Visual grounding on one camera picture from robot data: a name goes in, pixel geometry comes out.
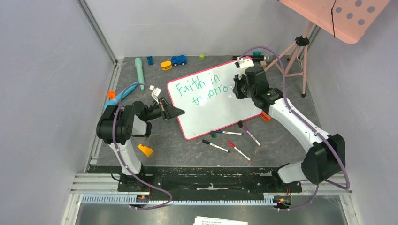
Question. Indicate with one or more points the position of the red whiteboard marker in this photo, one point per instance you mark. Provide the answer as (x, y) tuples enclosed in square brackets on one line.
[(239, 151)]

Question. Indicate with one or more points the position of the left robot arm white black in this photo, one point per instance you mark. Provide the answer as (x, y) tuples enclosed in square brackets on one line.
[(119, 124)]

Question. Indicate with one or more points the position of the yellow oval toy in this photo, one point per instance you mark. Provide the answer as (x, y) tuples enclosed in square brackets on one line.
[(166, 65)]

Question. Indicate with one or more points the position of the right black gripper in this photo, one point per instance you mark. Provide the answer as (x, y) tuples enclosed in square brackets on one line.
[(237, 87)]

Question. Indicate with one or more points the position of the pink tripod stand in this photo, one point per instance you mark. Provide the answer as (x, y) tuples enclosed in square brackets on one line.
[(300, 43)]

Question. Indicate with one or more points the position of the orange toy piece left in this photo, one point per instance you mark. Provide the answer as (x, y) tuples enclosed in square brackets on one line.
[(111, 94)]

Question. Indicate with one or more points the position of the pink perforated board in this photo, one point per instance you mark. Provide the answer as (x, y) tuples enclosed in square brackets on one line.
[(347, 20)]

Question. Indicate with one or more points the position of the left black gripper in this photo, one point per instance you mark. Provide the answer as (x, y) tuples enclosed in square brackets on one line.
[(167, 110)]

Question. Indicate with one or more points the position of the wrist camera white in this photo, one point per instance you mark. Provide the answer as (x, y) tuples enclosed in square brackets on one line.
[(155, 93), (242, 64)]

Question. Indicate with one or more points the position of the blue toy car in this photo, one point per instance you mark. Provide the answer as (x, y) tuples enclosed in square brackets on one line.
[(178, 60)]

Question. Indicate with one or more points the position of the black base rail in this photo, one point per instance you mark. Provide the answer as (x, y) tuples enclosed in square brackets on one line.
[(252, 180)]

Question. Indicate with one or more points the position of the blue whiteboard marker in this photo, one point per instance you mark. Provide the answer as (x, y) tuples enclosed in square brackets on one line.
[(228, 132)]

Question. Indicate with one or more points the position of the orange semicircle toy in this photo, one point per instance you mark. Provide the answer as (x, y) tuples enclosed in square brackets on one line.
[(265, 116)]

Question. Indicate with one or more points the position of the black whiteboard marker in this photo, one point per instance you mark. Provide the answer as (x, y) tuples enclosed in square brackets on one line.
[(214, 145)]

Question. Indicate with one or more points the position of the wooden cube block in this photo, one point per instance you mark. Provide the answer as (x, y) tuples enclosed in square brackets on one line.
[(263, 64)]

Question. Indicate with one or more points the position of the white paper sheet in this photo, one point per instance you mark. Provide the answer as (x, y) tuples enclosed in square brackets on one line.
[(217, 221)]

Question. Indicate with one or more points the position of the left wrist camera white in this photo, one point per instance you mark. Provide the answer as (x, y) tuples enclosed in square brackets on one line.
[(155, 93)]

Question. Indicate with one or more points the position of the blue toy tube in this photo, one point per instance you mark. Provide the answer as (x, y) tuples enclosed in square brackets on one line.
[(120, 96)]

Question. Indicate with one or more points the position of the dark blue block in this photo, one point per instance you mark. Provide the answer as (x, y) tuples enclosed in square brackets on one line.
[(150, 60)]

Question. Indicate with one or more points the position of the purple whiteboard marker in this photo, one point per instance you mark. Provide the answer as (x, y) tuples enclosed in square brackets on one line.
[(251, 135)]

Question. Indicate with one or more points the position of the green marker cap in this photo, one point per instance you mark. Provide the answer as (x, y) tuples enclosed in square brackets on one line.
[(213, 134)]

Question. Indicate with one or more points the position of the mint green toy tube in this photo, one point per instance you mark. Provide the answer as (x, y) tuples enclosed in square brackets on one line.
[(139, 68)]

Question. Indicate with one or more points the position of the pink framed whiteboard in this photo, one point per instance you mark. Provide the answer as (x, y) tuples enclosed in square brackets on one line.
[(208, 101)]

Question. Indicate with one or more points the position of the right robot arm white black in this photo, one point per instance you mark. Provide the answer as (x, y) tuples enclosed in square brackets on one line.
[(325, 153)]

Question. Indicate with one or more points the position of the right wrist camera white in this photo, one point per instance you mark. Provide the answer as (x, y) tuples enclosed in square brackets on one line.
[(242, 64)]

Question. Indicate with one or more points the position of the yellow plastic wedge block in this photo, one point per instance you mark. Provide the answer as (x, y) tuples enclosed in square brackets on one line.
[(145, 150)]

